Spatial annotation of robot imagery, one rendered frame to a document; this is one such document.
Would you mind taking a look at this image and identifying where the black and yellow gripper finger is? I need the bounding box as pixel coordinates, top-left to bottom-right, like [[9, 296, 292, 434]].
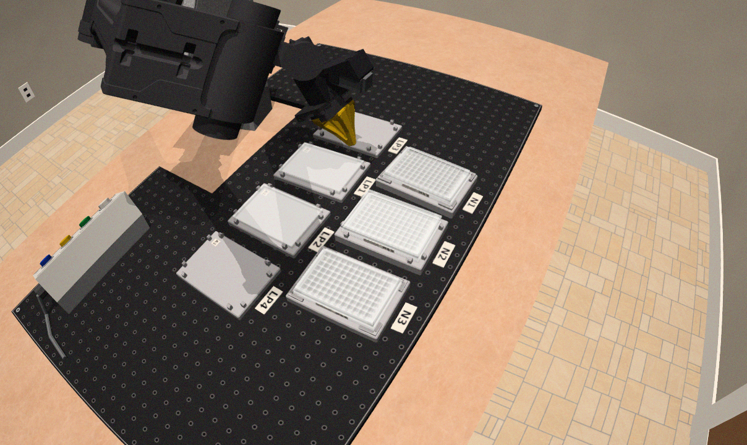
[[330, 99, 356, 143], [312, 107, 356, 146]]

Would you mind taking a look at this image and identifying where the grey control panel with coloured buttons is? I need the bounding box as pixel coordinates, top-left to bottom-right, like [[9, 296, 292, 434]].
[[33, 191, 150, 360]]

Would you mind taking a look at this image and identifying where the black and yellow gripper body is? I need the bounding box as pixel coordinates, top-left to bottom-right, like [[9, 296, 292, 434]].
[[294, 79, 352, 122]]

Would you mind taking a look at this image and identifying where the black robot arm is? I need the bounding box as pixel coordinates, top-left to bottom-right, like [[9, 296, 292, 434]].
[[78, 0, 374, 140]]

